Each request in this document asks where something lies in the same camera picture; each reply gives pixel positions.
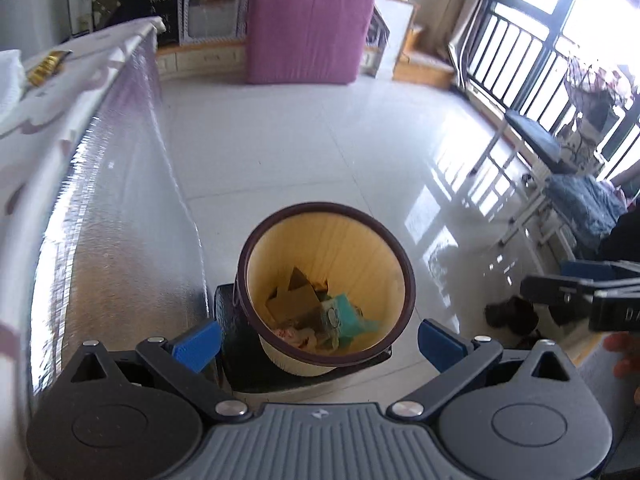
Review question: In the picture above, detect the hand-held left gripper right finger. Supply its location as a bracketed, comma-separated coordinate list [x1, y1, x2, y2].
[386, 318, 586, 421]

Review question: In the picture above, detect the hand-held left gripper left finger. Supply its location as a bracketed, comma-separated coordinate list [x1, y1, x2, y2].
[62, 317, 253, 421]

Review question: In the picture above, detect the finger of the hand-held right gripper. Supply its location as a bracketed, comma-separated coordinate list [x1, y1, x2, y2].
[559, 259, 640, 289]
[520, 274, 599, 308]

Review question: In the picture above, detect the teal plastic bag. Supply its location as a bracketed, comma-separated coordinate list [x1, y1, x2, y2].
[317, 292, 383, 351]

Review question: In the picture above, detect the white red printed plastic bag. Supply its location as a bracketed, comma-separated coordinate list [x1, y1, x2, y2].
[272, 325, 321, 351]

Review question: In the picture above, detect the brown cardboard box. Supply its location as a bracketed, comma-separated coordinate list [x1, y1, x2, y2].
[265, 266, 326, 331]

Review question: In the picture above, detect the yellow plastic waste bin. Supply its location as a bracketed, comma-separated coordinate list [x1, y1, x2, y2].
[236, 201, 417, 378]

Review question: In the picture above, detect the gold foil wrapper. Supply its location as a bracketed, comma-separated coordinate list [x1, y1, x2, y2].
[26, 50, 73, 87]

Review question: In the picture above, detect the person's right hand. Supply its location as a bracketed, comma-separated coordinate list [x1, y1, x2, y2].
[602, 332, 640, 406]

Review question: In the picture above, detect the dark clothing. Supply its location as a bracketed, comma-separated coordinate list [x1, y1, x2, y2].
[597, 210, 640, 266]

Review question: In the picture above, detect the black slipper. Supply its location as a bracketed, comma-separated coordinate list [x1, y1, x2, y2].
[484, 295, 542, 337]

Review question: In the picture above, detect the blue denim cloth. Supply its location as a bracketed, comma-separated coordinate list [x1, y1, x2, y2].
[545, 175, 628, 253]

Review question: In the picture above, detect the grey cloth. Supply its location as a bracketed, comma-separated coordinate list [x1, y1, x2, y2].
[570, 345, 640, 480]

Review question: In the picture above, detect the cartoon print tote bag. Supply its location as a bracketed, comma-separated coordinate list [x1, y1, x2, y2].
[557, 121, 602, 166]

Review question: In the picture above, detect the white chair dark cushion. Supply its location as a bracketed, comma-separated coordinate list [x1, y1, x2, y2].
[470, 110, 608, 248]

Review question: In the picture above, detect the silver foil table skirt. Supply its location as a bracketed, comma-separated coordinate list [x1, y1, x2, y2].
[22, 35, 211, 480]

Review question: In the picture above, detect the black framed balcony window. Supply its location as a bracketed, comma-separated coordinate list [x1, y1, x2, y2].
[467, 0, 640, 181]

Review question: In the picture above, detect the wooden staircase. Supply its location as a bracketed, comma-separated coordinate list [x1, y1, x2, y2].
[362, 0, 458, 91]

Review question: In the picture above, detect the cream low drawer cabinet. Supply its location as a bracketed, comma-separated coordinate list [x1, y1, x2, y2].
[155, 40, 248, 81]

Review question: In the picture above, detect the beige curtain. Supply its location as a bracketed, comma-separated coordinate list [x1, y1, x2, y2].
[447, 0, 516, 96]

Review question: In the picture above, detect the white perforated metal cabinet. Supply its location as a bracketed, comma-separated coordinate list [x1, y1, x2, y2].
[177, 0, 251, 45]

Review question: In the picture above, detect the pink folded mattress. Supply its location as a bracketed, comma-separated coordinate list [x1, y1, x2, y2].
[245, 0, 377, 86]

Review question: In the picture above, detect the black letter board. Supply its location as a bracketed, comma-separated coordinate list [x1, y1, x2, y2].
[92, 0, 183, 43]

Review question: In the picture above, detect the white metal frame chair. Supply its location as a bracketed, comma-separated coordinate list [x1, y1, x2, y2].
[497, 195, 576, 262]

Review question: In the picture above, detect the wire basket with flowers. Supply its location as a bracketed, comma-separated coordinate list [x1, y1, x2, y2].
[564, 55, 638, 133]

